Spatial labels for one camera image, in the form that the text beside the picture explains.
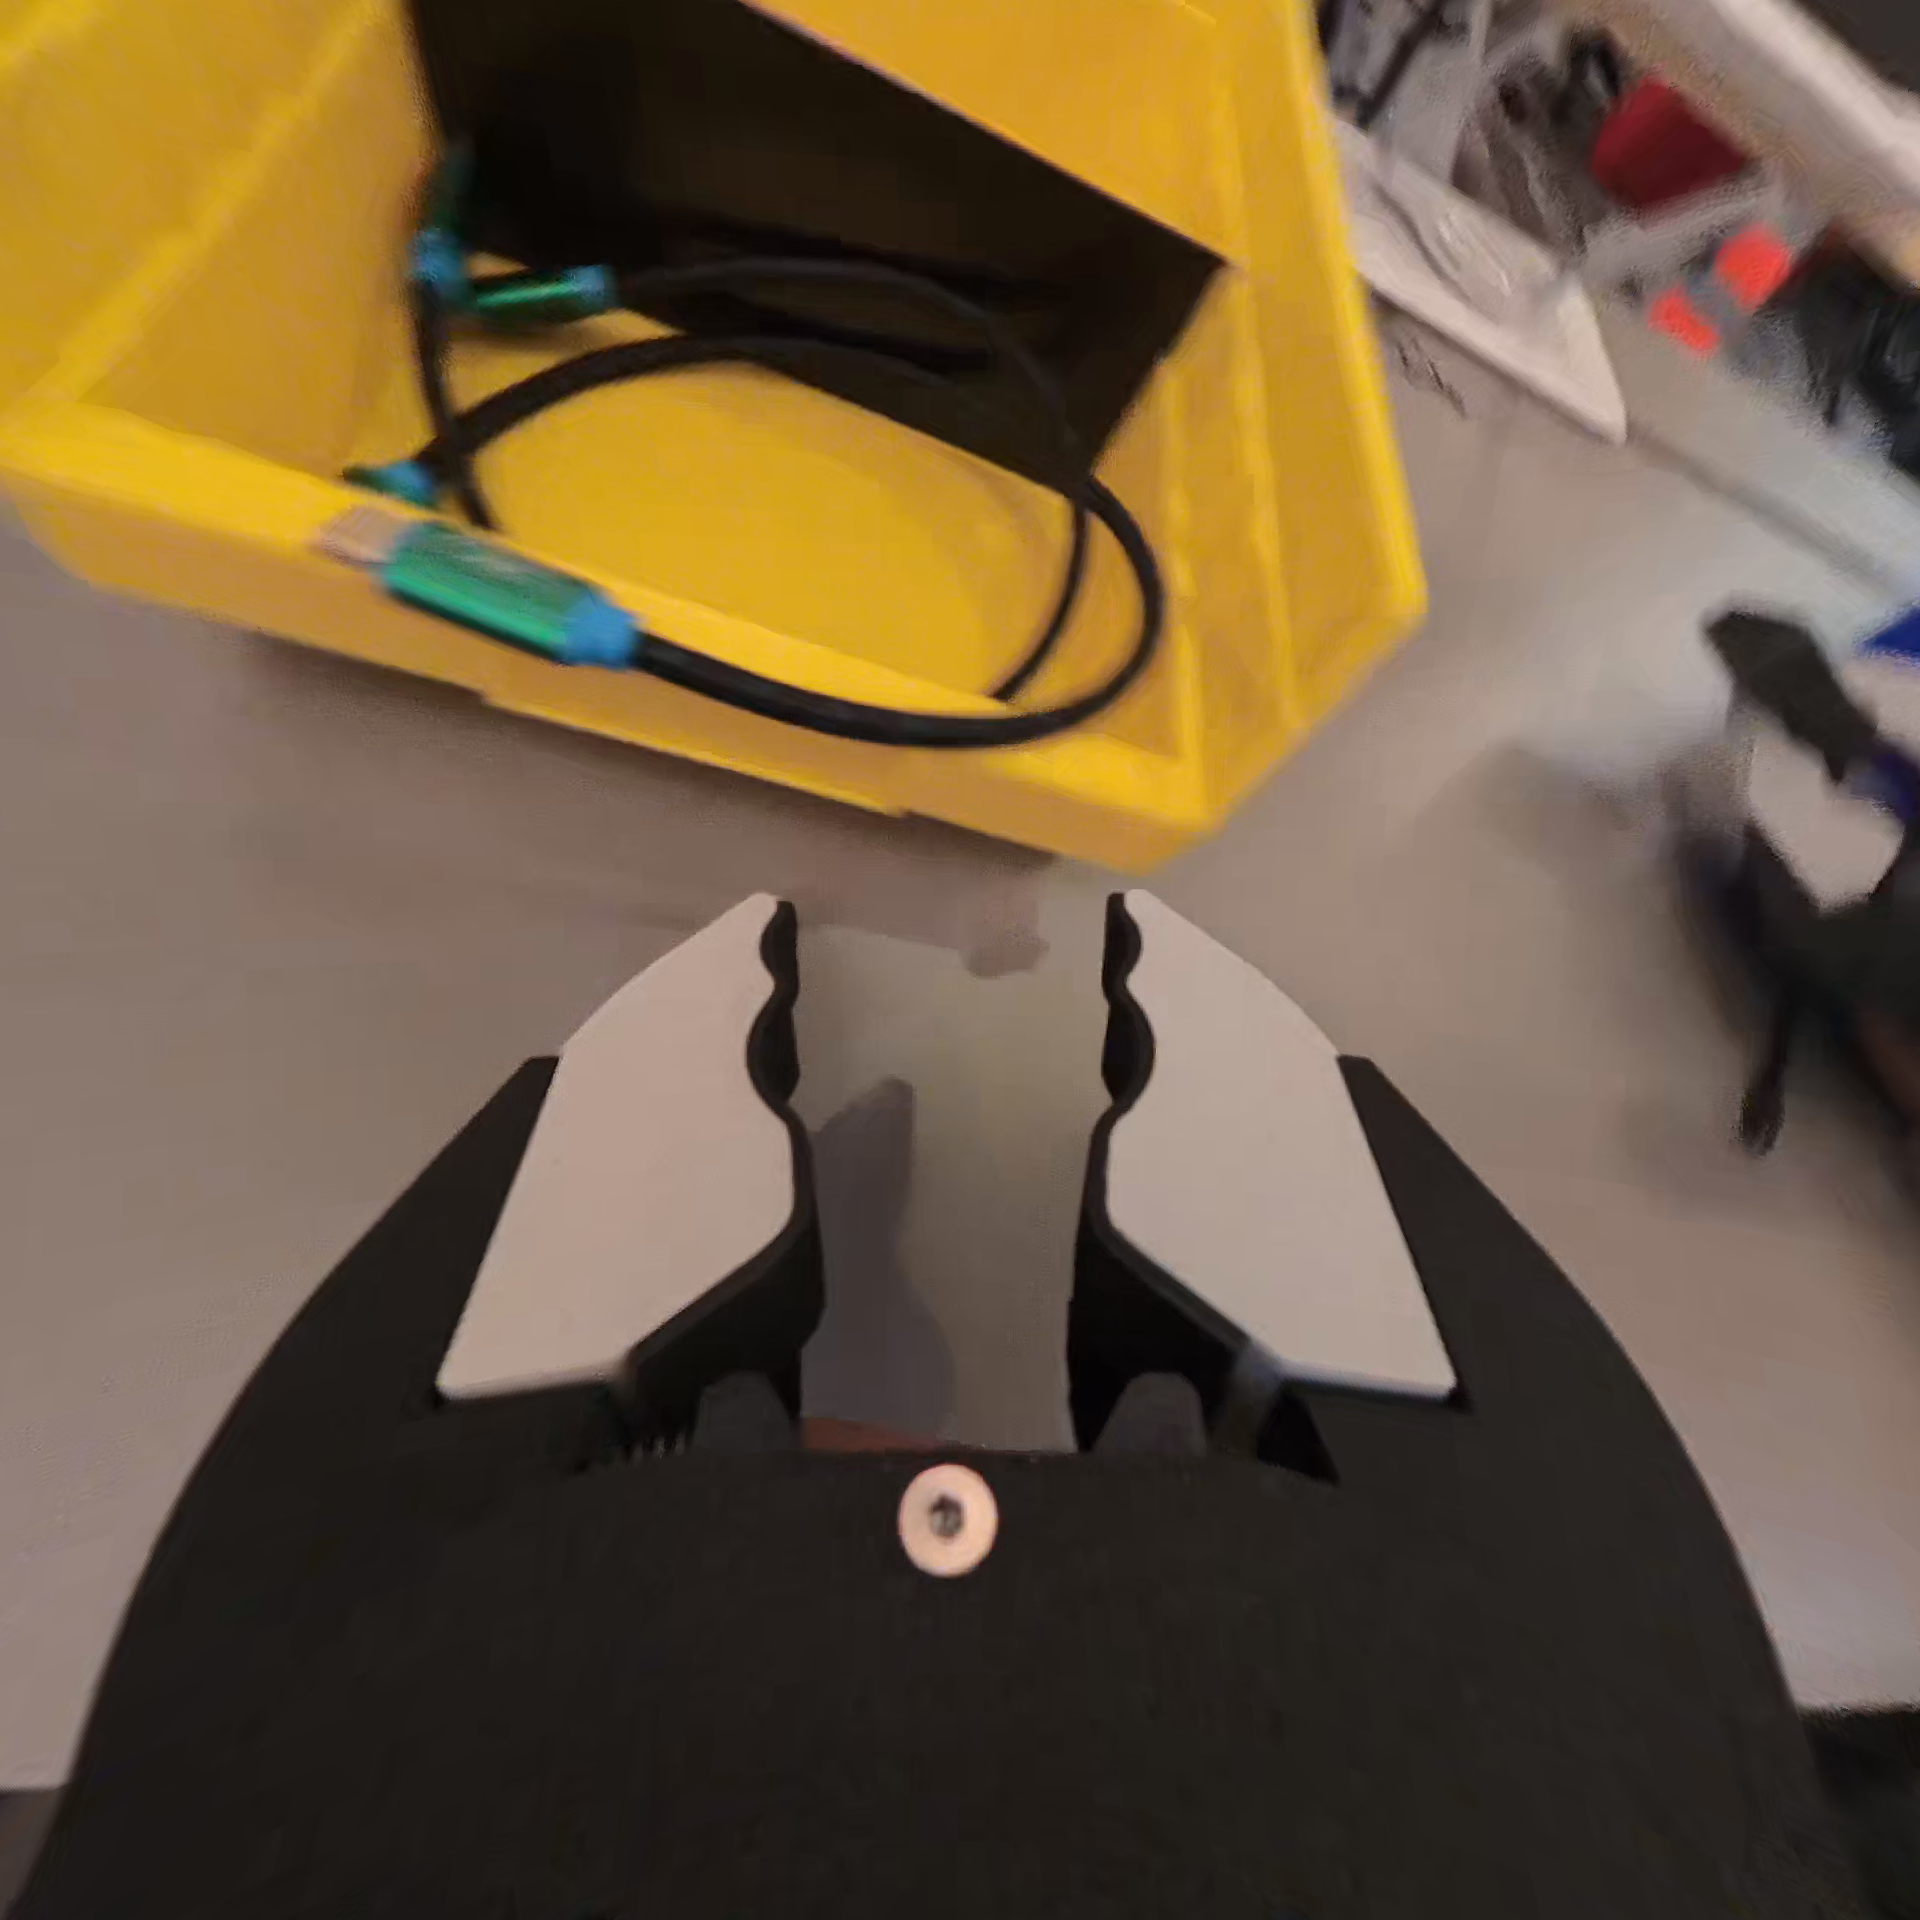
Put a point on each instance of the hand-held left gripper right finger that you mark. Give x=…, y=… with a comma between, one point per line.
x=1261, y=1200

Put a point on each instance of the black bin divider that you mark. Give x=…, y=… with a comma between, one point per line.
x=825, y=150

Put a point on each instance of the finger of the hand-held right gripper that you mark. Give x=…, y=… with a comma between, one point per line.
x=1824, y=823

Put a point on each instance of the white panel base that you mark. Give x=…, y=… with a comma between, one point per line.
x=1484, y=300

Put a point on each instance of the yellow plastic bin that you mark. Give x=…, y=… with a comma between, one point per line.
x=1275, y=525

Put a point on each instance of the grey desk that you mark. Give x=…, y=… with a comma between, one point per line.
x=302, y=976

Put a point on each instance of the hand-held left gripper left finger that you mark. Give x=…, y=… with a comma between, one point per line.
x=645, y=1200

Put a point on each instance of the red storage bin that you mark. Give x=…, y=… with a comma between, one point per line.
x=1664, y=143

